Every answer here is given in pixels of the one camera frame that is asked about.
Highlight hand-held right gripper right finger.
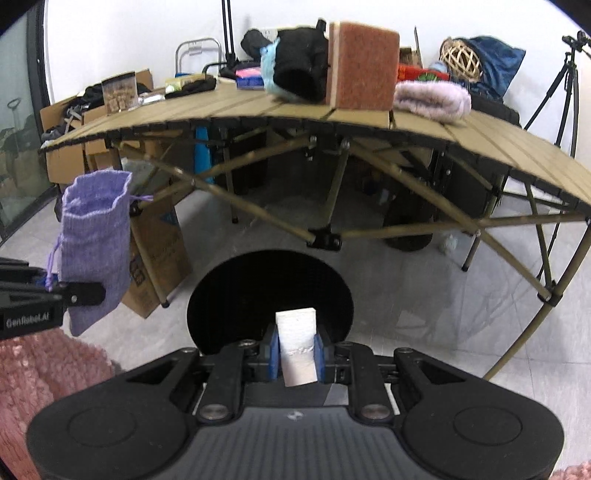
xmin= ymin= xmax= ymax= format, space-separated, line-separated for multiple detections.
xmin=314 ymin=325 xmax=468 ymax=424

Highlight black rolled bag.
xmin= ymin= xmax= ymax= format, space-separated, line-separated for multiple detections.
xmin=241 ymin=28 xmax=278 ymax=62

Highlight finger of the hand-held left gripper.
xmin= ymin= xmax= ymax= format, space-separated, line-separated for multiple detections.
xmin=0 ymin=258 xmax=58 ymax=288
xmin=0 ymin=282 xmax=106 ymax=308

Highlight pink fuzzy cloth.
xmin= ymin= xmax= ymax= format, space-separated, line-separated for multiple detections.
xmin=0 ymin=335 xmax=123 ymax=480

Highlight pale green carton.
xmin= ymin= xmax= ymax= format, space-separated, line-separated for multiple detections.
xmin=165 ymin=74 xmax=204 ymax=90

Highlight red box with green print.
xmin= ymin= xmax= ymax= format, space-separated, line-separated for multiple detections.
xmin=397 ymin=65 xmax=451 ymax=84

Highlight blue bag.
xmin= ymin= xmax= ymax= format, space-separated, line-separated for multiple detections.
xmin=195 ymin=127 xmax=213 ymax=172

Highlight clear acrylic box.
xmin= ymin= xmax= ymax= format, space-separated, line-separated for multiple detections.
xmin=102 ymin=70 xmax=139 ymax=115

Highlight brown scouring sponge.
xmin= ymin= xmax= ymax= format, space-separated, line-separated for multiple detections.
xmin=325 ymin=19 xmax=402 ymax=112

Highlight black camera tripod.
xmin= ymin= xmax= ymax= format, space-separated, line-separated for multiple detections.
xmin=522 ymin=32 xmax=591 ymax=148

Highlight lilac fluffy cloth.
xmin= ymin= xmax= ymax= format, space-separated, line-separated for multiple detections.
xmin=393 ymin=80 xmax=472 ymax=123

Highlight open cardboard box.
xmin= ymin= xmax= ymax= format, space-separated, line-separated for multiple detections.
xmin=399 ymin=25 xmax=424 ymax=68

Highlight black wheeled cart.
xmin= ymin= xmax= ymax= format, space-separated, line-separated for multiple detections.
xmin=383 ymin=152 xmax=499 ymax=252

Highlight black trolley handle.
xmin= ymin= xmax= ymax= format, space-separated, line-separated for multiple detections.
xmin=221 ymin=0 xmax=238 ymax=70

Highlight black cloth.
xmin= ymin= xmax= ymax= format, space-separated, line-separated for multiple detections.
xmin=165 ymin=76 xmax=218 ymax=100

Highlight wicker ball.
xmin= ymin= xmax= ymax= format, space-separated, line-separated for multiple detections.
xmin=440 ymin=38 xmax=483 ymax=84

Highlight glass door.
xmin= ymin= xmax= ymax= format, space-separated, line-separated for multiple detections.
xmin=0 ymin=18 xmax=51 ymax=241

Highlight black round bin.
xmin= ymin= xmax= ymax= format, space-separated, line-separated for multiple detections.
xmin=187 ymin=250 xmax=355 ymax=356

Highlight white rectangular foam piece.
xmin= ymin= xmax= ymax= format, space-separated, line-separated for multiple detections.
xmin=276 ymin=308 xmax=319 ymax=387

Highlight dark blue cloth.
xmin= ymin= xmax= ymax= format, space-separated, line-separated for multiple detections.
xmin=462 ymin=36 xmax=527 ymax=100

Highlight black sock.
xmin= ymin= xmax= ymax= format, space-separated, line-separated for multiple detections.
xmin=272 ymin=27 xmax=331 ymax=103

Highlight black clothes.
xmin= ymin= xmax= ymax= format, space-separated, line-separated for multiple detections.
xmin=65 ymin=85 xmax=108 ymax=121

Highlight purple drawstring pouch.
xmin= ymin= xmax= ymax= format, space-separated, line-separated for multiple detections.
xmin=48 ymin=170 xmax=153 ymax=337

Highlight open cardboard boxes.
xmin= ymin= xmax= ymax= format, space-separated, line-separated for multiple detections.
xmin=39 ymin=68 xmax=155 ymax=185

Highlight light blue cloth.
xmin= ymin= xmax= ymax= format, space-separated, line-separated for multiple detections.
xmin=259 ymin=39 xmax=301 ymax=100

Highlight tan folding table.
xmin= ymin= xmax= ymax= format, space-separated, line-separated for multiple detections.
xmin=39 ymin=76 xmax=591 ymax=384

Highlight printed cardboard box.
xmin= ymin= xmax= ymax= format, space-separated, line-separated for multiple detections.
xmin=121 ymin=152 xmax=192 ymax=319

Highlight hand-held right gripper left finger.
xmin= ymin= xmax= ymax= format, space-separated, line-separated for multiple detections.
xmin=122 ymin=323 xmax=282 ymax=424

